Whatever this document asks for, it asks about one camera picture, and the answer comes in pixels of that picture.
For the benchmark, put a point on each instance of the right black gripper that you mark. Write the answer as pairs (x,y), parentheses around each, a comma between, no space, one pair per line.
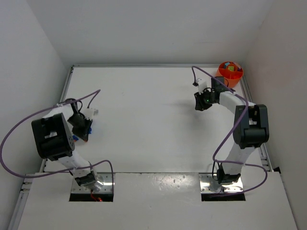
(199,101)

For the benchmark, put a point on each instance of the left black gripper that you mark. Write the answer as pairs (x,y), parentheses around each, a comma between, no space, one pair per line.
(84,131)

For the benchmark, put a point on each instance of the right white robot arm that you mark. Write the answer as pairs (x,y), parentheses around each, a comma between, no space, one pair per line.
(250,130)

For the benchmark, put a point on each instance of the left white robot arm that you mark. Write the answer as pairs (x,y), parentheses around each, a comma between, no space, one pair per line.
(53,134)

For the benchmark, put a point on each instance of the orange round divided container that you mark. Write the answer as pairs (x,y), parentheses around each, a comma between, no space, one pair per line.
(231,78)

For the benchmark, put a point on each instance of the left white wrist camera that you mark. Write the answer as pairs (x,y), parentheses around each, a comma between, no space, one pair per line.
(89,113)

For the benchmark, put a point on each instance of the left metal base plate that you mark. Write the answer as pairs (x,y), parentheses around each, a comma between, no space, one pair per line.
(102,186)

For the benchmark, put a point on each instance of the metal base plate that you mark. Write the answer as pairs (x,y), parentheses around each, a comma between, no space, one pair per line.
(102,186)
(210,186)

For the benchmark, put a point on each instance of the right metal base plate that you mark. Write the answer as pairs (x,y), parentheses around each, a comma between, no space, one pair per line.
(210,186)

